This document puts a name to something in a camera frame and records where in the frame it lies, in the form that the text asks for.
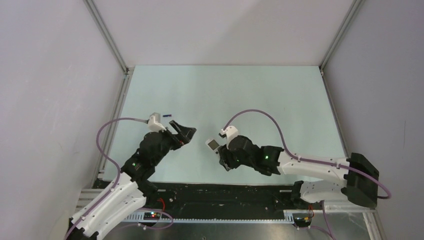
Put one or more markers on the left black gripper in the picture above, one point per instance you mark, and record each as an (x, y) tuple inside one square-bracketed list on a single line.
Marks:
[(188, 132)]

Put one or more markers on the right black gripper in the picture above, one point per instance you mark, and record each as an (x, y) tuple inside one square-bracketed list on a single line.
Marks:
[(226, 159)]

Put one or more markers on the white remote control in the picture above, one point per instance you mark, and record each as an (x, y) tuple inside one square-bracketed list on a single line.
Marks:
[(213, 145)]

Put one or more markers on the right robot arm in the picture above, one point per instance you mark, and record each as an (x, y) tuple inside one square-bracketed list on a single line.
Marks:
[(352, 179)]

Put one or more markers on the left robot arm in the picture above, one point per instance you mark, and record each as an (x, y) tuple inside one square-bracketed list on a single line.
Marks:
[(130, 189)]

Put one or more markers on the left controller board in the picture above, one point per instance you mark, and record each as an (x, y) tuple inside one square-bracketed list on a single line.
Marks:
[(152, 216)]

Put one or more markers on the controller board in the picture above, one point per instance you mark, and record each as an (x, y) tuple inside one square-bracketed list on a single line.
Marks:
[(302, 222), (152, 216)]

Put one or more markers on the right controller board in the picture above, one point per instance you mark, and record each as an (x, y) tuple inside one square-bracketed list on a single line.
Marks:
[(302, 222)]

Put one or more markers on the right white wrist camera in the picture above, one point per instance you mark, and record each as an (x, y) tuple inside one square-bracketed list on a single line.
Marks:
[(229, 133)]

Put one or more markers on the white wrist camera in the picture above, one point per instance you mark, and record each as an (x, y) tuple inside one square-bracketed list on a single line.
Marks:
[(229, 133), (154, 123)]

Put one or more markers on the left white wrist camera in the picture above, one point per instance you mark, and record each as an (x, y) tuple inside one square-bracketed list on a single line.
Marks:
[(154, 123)]

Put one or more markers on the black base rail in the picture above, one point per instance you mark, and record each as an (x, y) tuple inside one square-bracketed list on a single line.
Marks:
[(229, 202)]

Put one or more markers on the grey slotted cable duct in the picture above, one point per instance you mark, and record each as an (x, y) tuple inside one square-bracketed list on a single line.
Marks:
[(139, 217)]

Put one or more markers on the left aluminium frame profile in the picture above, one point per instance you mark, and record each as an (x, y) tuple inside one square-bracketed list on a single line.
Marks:
[(105, 66)]

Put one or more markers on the aluminium frame profile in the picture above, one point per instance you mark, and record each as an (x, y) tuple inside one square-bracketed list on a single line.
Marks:
[(364, 79), (105, 66)]

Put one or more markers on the right aluminium frame profile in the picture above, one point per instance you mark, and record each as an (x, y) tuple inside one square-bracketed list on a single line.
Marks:
[(364, 79)]

